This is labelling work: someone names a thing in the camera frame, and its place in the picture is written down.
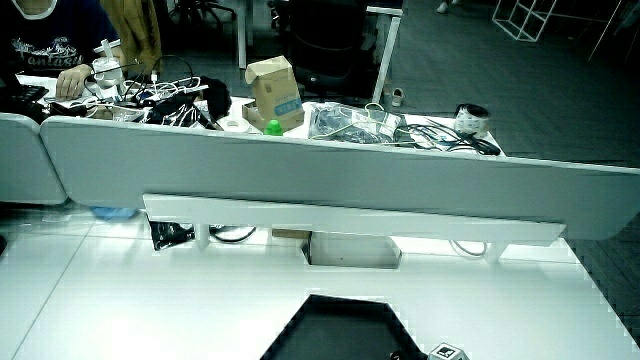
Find white table frame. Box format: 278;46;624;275
365;5;404;105

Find white tape roll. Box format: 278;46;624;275
218;118;252;135

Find white desktop device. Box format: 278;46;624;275
91;39;127;99

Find short white desk divider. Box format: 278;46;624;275
0;112;69;206

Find black cable bundle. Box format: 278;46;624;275
394;118;502;157

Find long white desk divider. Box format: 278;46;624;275
39;115;640;242

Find white cable loop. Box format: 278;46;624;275
448;239;489;259

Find black fuzzy pouch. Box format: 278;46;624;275
198;75;234;122

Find tangle of cables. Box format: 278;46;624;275
84;53;217;129

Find black cable loop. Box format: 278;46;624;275
208;225;258;245

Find white wire frame rack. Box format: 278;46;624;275
491;0;558;43

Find white label roll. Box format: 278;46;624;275
453;102;492;138

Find person's right hand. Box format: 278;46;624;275
428;342;470;360

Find black square plate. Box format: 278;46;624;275
259;293;429;360

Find blue cloth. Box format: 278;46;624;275
90;205;139;222

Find brown jacket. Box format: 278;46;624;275
99;0;163;77

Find white desk shelf rail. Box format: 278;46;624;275
142;193;567;265

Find black plastic bag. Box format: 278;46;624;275
148;220;197;252

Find black office chair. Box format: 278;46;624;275
284;0;382;100

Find clear plastic bag of cables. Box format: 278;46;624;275
306;101;407;146

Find brown cardboard box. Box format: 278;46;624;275
242;55;306;133

